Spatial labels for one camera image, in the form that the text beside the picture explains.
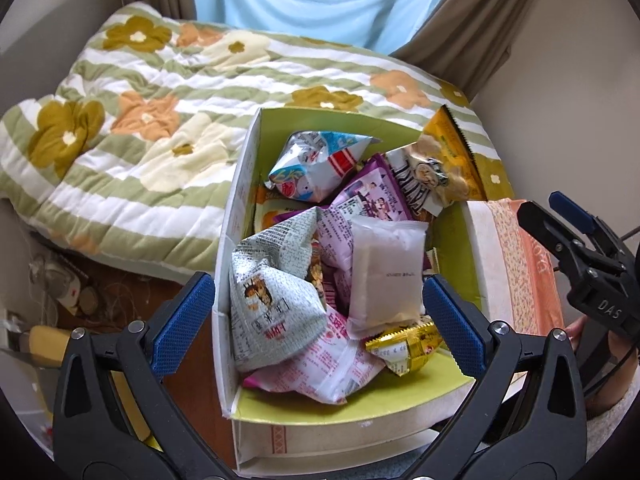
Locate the right brown curtain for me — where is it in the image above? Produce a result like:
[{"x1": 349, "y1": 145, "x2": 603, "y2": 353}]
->
[{"x1": 392, "y1": 0, "x2": 536, "y2": 99}]

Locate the yellow bag on floor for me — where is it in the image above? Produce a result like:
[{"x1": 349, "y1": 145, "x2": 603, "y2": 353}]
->
[{"x1": 27, "y1": 325, "x2": 151, "y2": 443}]

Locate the cheese fries snack bag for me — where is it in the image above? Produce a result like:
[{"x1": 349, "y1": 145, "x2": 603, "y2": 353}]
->
[{"x1": 253, "y1": 184, "x2": 307, "y2": 232}]

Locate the gold wrapped snack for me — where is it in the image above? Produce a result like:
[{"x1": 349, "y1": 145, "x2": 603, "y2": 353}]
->
[{"x1": 364, "y1": 316, "x2": 444, "y2": 377}]

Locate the floral striped quilt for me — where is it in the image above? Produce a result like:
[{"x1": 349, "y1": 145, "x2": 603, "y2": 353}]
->
[{"x1": 1, "y1": 2, "x2": 512, "y2": 282}]

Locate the grey headboard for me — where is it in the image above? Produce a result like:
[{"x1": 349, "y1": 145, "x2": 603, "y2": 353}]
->
[{"x1": 1, "y1": 0, "x2": 122, "y2": 112}]

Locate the grey newspaper print snack bag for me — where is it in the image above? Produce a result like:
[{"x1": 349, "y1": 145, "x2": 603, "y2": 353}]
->
[{"x1": 229, "y1": 208, "x2": 328, "y2": 373}]

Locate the translucent white packet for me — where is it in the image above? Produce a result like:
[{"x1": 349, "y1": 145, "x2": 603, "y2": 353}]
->
[{"x1": 347, "y1": 217, "x2": 427, "y2": 340}]

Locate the purple white snack bag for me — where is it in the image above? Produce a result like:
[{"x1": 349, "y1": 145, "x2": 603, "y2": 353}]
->
[{"x1": 274, "y1": 153, "x2": 414, "y2": 271}]

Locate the blue white snack bag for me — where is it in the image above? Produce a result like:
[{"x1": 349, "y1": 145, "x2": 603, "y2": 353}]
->
[{"x1": 265, "y1": 130, "x2": 378, "y2": 204}]

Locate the yellow barbecue chips bag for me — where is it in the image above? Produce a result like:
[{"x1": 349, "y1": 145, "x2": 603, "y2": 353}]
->
[{"x1": 385, "y1": 105, "x2": 486, "y2": 221}]

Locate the green cardboard box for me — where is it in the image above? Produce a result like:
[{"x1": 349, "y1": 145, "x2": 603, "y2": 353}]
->
[{"x1": 210, "y1": 105, "x2": 516, "y2": 478}]

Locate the person's right hand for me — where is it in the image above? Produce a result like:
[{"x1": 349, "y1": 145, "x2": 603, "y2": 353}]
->
[{"x1": 586, "y1": 332, "x2": 638, "y2": 419}]

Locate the pink white snack bag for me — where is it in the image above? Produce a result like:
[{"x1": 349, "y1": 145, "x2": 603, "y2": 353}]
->
[{"x1": 240, "y1": 230, "x2": 384, "y2": 405}]

